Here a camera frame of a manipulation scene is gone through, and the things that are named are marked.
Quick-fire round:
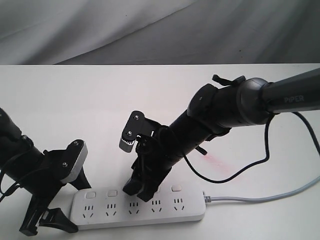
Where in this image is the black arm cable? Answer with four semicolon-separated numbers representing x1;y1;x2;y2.
0;169;23;204
182;111;320;184

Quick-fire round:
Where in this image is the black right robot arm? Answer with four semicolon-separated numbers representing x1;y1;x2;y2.
119;69;320;202

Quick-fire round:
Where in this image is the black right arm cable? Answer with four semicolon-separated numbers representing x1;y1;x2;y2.
182;111;320;184

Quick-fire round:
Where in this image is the grey power cable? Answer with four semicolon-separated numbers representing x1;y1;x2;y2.
202;175;320;205

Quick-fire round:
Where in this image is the grey backdrop cloth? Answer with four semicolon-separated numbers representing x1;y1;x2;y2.
0;0;320;65

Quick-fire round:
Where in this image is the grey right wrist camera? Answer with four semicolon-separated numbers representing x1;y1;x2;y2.
119;110;155;153

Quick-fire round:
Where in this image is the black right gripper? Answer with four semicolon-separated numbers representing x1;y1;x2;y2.
122;118;185;202

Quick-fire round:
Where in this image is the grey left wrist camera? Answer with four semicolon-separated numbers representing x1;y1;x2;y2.
59;139;88;184

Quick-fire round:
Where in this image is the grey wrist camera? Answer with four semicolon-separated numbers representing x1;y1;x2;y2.
59;139;88;184
119;110;155;153

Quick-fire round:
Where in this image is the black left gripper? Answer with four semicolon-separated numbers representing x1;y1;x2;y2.
20;150;92;236

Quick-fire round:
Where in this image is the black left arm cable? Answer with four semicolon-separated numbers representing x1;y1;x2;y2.
0;169;23;204

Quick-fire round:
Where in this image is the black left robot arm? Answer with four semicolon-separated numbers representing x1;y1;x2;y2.
0;109;91;236

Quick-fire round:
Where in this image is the white five-outlet power strip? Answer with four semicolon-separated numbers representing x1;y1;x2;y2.
70;182;206;230

